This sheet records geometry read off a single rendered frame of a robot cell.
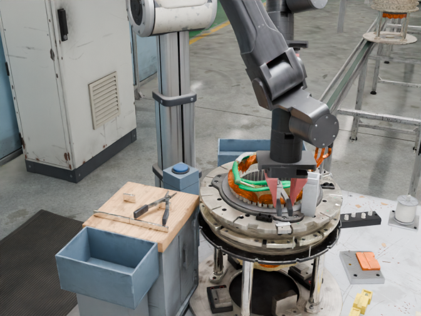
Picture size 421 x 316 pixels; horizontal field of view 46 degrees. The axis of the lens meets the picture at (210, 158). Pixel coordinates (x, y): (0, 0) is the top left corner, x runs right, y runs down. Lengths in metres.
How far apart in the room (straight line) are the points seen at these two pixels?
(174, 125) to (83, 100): 1.93
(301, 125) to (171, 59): 0.69
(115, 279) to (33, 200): 2.43
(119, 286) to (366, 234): 0.86
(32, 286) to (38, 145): 1.20
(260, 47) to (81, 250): 0.57
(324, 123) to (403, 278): 0.75
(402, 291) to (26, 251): 2.04
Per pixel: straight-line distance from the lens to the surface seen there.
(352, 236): 1.58
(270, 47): 0.81
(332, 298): 1.32
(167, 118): 1.46
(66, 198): 3.33
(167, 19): 1.35
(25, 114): 3.49
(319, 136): 0.80
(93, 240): 1.10
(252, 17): 0.80
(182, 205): 1.13
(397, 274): 1.47
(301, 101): 0.81
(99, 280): 1.00
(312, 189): 1.02
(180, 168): 1.33
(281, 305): 1.19
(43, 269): 2.74
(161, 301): 1.12
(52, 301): 2.54
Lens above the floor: 1.67
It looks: 27 degrees down
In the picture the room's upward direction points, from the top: straight up
